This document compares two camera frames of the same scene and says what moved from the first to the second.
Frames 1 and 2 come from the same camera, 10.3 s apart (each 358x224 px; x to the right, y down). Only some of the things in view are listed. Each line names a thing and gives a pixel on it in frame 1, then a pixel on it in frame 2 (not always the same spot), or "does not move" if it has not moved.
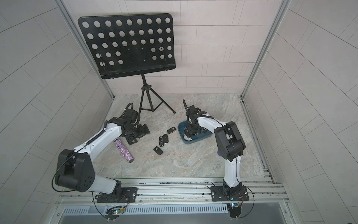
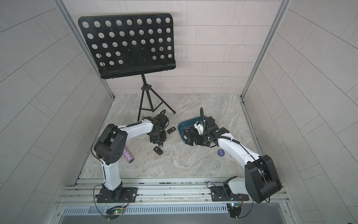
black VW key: (172, 129) does not move
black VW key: (157, 150) does not move
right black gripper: (190, 129) → (197, 135)
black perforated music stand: (130, 45) does not move
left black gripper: (143, 132) → (163, 139)
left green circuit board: (113, 213) does not move
